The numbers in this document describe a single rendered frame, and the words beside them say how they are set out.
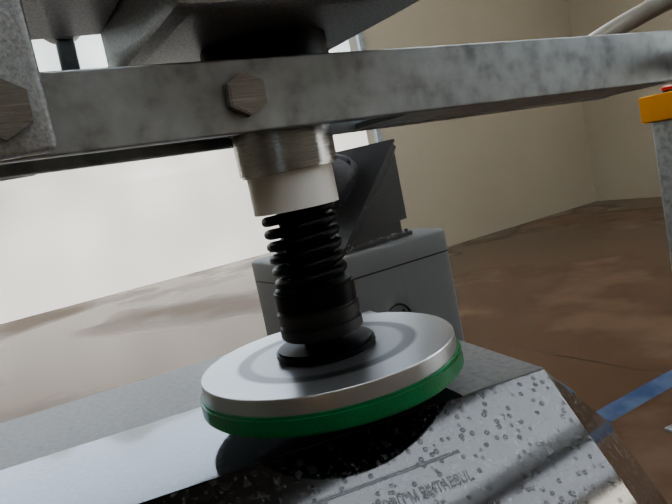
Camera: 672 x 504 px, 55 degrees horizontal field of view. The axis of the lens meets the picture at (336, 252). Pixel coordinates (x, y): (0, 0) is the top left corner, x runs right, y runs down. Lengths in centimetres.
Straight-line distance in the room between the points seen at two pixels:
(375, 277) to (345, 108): 112
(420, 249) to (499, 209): 581
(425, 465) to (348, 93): 28
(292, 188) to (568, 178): 785
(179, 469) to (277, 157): 24
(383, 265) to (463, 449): 112
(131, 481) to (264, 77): 31
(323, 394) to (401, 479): 9
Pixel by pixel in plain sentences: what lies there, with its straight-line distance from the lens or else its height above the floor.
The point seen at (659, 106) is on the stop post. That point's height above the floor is 104.
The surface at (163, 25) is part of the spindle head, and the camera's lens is 45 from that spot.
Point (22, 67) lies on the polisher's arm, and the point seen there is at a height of 115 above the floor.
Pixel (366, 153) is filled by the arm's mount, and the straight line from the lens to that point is 173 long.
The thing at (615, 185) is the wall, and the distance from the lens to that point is 849.
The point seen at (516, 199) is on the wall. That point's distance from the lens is 764.
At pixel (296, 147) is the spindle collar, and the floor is 108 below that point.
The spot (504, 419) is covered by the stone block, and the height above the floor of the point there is 85.
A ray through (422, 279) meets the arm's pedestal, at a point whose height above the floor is 74.
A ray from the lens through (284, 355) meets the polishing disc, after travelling 53.
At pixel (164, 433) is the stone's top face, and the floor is 87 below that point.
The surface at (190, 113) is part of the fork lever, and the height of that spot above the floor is 111.
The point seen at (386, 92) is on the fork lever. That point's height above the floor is 111.
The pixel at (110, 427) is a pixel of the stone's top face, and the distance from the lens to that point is 66.
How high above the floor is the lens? 106
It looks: 7 degrees down
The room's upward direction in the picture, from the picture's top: 12 degrees counter-clockwise
